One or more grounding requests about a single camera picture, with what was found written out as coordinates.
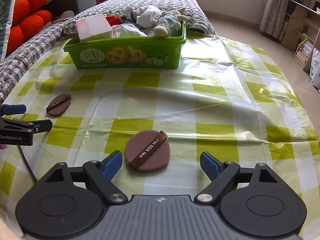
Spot green plastic storage box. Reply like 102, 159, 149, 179
63, 22, 187, 69

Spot white cloth rabbit toy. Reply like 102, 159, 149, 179
132, 5, 162, 28

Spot white paper shopping bag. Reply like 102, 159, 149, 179
310, 48, 320, 89

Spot grey plush towel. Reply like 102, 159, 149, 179
119, 7, 136, 23

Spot teal patterned pillow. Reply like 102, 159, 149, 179
0, 0, 16, 65

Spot brown powder puff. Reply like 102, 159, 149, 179
46, 93, 72, 116
124, 130, 170, 172

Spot white pink sponge block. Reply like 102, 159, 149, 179
76, 14, 113, 42

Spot grey checkered sofa cover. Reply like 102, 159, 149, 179
0, 19, 73, 103

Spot brown powder puff far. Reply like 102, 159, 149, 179
46, 93, 72, 116

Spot red white plush toy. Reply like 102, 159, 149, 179
105, 16, 121, 26

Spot green checkered plastic tablecloth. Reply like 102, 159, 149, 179
5, 35, 319, 239

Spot orange ball plush cushion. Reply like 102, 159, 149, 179
6, 0, 52, 54

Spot grey floral curtain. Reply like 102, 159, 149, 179
259, 0, 289, 38

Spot brown powder puff near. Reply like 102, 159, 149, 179
124, 130, 170, 172

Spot grey quilted cushion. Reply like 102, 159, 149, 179
63, 0, 215, 35

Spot wooden desk shelf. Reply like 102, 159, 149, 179
279, 0, 319, 72

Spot torn white paper piece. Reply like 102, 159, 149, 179
60, 10, 74, 19

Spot bunny doll in blue dress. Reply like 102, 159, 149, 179
149, 7, 189, 37

